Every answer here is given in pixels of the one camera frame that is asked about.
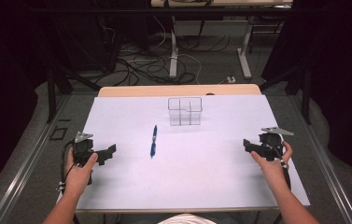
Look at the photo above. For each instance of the blue pen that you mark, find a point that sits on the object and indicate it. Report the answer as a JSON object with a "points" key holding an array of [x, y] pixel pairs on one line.
{"points": [[153, 141]]}

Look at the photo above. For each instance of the person's right hand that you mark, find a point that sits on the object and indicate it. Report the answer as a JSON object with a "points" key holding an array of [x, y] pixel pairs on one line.
{"points": [[271, 168]]}

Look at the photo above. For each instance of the metal floor rail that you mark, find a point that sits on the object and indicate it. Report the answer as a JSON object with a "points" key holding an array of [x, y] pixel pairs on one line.
{"points": [[326, 168], [21, 165]]}

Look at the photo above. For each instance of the white desk leg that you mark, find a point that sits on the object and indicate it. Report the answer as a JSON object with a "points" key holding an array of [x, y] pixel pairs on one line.
{"points": [[173, 53], [244, 56]]}

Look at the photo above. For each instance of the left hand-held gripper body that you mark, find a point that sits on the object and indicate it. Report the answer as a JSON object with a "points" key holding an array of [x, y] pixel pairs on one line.
{"points": [[82, 149]]}

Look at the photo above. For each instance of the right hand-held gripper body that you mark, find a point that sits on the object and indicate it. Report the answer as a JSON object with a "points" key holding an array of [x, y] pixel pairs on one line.
{"points": [[271, 144]]}

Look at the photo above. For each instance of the wooden table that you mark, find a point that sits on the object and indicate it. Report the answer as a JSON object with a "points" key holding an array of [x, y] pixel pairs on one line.
{"points": [[176, 90]]}

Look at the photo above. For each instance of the black metal stand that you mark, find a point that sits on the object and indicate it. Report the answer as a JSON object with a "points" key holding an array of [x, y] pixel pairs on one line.
{"points": [[55, 84], [301, 81]]}

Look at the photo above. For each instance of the white power plug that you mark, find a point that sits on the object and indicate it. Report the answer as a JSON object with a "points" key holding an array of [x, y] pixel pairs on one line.
{"points": [[231, 79]]}

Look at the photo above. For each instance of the white background desk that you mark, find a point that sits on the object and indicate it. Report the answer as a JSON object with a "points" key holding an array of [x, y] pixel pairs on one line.
{"points": [[220, 2]]}

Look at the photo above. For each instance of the white table mat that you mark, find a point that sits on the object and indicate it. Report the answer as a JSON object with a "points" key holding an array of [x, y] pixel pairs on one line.
{"points": [[189, 168]]}

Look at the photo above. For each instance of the person's left hand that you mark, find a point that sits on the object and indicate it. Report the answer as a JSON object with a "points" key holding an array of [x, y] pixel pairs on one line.
{"points": [[77, 177]]}

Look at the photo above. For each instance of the person's white shirt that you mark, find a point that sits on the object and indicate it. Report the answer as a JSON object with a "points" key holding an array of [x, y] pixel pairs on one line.
{"points": [[187, 219]]}

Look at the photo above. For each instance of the clear plastic divided container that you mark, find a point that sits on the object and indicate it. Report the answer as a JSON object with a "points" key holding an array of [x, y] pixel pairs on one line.
{"points": [[185, 112]]}

